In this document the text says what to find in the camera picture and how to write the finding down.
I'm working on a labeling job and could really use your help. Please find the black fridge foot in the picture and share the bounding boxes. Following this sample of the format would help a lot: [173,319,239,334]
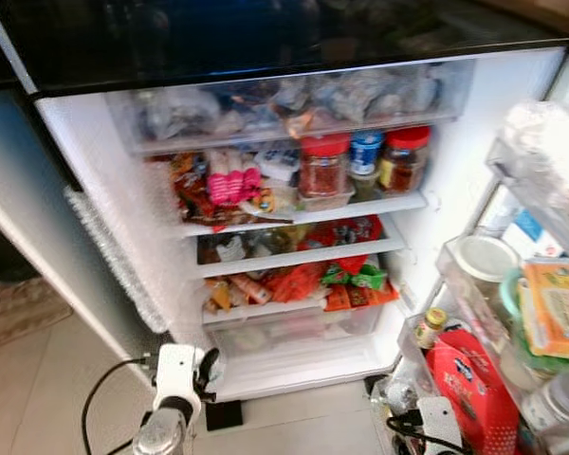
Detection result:
[205,399,246,433]

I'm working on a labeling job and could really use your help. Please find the white lid plastic jar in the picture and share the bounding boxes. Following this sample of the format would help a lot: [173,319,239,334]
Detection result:
[451,233,521,321]

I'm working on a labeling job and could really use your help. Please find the wide clear fridge drawer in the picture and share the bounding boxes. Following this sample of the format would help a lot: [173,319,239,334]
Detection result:
[107,61,477,155]

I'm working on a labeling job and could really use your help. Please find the small white carton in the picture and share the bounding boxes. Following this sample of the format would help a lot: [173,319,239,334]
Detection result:
[255,146,303,184]

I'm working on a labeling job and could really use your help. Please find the red lid jar yellow label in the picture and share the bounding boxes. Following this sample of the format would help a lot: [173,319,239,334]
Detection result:
[378,125,432,196]

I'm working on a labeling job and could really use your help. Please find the green snack packet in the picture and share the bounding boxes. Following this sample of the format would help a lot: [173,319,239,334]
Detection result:
[320,263,389,291]

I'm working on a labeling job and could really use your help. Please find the orange printed box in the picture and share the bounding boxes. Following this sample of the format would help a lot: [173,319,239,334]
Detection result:
[518,258,569,362]

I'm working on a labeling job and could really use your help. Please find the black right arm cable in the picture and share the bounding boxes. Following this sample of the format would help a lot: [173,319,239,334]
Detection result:
[386,413,477,455]

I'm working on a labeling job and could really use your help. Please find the red printed carton bag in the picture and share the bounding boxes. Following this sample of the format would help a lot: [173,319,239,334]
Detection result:
[424,329,522,455]

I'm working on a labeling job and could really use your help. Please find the small yellow cap bottle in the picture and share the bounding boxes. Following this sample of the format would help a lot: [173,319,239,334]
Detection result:
[413,307,450,351]

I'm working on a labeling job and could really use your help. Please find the large red lid jar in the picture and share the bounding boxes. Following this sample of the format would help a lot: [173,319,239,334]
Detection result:
[298,133,353,202]

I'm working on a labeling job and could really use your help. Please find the red snack packet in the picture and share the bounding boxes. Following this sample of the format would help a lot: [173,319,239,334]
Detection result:
[265,260,329,303]

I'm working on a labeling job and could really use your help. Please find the clear crisper drawer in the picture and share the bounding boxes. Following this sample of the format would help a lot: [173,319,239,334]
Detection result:
[203,301,387,363]

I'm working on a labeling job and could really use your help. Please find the pink white snack pack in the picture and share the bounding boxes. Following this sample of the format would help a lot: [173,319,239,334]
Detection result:
[205,148,263,208]

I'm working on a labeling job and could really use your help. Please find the flat red printed package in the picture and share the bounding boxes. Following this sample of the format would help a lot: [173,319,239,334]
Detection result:
[298,215,386,250]

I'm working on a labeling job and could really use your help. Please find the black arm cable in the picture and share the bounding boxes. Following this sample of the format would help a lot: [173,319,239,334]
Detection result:
[80,355,158,455]
[386,413,477,455]

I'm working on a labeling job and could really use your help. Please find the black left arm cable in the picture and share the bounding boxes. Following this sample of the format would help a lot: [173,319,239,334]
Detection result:
[80,355,158,455]

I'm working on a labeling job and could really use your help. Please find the crumpled clear plastic bag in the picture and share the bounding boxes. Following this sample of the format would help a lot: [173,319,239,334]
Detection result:
[499,99,569,217]

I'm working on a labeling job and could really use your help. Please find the blue lid jar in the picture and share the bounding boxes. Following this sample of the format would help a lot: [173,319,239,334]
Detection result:
[349,131,386,178]

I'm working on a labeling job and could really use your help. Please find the brown red snack bag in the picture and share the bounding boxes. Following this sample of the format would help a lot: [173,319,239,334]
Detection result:
[168,153,215,226]

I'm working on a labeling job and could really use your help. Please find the clear jar pale lid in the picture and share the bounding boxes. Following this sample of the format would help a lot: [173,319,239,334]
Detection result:
[519,368,569,455]

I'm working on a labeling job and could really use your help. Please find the orange snack packet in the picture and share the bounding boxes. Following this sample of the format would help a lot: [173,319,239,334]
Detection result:
[323,282,400,313]

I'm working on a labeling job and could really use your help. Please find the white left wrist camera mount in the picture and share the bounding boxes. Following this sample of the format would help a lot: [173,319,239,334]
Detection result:
[154,342,206,424]

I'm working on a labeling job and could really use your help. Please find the grey fridge with black front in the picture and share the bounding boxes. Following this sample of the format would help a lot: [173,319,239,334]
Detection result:
[0,0,569,404]

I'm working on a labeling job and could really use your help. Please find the glass fridge shelf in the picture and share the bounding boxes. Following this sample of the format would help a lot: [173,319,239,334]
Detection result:
[201,284,401,329]
[178,191,430,239]
[195,235,408,280]

